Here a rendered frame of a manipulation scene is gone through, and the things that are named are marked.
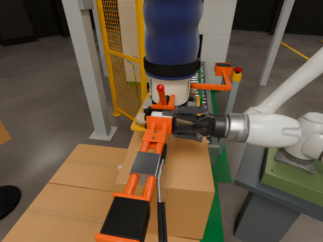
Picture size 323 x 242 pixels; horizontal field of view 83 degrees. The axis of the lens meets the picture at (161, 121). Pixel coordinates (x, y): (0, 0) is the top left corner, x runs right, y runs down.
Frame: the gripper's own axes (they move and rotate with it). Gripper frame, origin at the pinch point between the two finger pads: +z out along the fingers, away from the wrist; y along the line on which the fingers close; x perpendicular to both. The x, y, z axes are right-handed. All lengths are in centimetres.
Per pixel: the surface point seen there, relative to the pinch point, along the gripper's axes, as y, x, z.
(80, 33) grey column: -4, 129, 98
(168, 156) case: 28.7, 12.8, -1.4
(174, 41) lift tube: -21.6, 16.6, -1.9
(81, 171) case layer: 69, 28, 62
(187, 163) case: 28.7, 9.3, -10.5
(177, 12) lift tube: -29.9, 16.4, -2.3
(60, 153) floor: 123, 91, 138
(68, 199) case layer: 69, 7, 58
